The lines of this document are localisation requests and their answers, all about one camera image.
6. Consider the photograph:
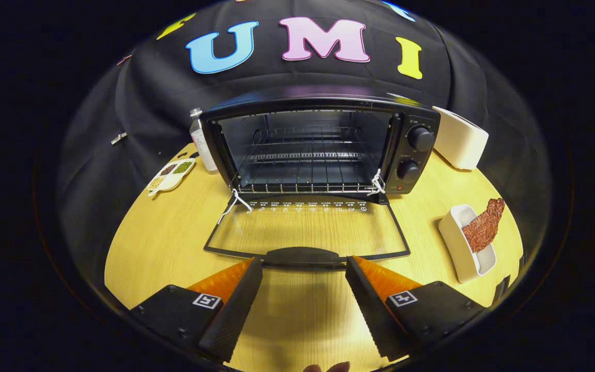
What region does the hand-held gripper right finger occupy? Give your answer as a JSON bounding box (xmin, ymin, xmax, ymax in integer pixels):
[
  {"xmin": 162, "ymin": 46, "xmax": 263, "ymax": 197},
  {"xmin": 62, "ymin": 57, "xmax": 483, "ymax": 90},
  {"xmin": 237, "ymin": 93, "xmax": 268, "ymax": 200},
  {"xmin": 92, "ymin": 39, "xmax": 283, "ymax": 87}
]
[{"xmin": 345, "ymin": 255, "xmax": 487, "ymax": 362}]

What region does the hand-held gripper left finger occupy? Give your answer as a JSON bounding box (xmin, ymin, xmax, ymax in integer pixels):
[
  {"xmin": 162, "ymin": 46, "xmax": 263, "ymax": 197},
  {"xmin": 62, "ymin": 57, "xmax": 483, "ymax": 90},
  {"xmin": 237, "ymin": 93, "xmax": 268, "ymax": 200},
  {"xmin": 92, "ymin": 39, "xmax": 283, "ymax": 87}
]
[{"xmin": 131, "ymin": 257, "xmax": 264, "ymax": 363}]

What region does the red dried meat slice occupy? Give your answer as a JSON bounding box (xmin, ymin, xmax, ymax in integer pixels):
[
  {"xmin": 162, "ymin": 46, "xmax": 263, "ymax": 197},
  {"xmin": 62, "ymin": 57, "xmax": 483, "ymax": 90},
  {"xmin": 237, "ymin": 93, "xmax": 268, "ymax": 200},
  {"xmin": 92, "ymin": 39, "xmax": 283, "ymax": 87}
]
[{"xmin": 462, "ymin": 198, "xmax": 506, "ymax": 254}]

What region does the black toaster oven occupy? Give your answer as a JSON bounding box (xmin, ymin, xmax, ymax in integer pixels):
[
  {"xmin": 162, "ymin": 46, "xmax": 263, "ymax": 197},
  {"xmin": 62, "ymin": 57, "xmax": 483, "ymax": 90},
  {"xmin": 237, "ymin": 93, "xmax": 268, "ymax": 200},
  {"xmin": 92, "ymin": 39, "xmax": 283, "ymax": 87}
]
[{"xmin": 199, "ymin": 93, "xmax": 442, "ymax": 270}]

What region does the white bread toaster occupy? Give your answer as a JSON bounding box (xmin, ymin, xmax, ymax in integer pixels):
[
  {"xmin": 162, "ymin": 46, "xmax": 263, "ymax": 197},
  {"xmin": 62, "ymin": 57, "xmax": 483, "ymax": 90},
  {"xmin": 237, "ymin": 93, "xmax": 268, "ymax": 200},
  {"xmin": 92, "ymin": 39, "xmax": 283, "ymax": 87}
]
[{"xmin": 431, "ymin": 106, "xmax": 490, "ymax": 172}]

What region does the white rectangular dish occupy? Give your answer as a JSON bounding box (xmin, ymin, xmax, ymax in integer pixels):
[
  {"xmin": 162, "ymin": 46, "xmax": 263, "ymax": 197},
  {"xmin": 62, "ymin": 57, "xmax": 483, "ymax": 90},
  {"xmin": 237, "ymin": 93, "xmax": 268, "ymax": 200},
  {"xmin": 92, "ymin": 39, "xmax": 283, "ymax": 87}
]
[{"xmin": 438, "ymin": 204, "xmax": 498, "ymax": 284}]

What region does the white divided condiment dish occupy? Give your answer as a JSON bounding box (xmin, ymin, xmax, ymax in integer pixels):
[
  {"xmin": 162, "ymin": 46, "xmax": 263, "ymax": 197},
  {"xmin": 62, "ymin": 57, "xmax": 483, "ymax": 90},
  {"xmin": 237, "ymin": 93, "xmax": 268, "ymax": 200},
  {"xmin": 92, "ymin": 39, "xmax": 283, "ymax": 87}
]
[{"xmin": 147, "ymin": 158, "xmax": 196, "ymax": 197}]

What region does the clear plastic bottle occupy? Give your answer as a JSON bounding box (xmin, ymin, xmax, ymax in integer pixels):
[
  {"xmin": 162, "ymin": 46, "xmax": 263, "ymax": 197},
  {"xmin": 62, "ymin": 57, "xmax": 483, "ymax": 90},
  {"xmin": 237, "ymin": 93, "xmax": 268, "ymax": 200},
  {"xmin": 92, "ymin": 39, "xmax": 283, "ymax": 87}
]
[{"xmin": 189, "ymin": 107, "xmax": 220, "ymax": 175}]

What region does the black backdrop cloth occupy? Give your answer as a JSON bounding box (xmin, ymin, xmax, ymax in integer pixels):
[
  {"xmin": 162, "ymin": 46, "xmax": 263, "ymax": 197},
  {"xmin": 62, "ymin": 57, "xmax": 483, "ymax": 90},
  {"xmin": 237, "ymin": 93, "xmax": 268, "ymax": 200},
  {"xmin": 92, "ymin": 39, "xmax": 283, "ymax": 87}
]
[{"xmin": 57, "ymin": 0, "xmax": 552, "ymax": 290}]

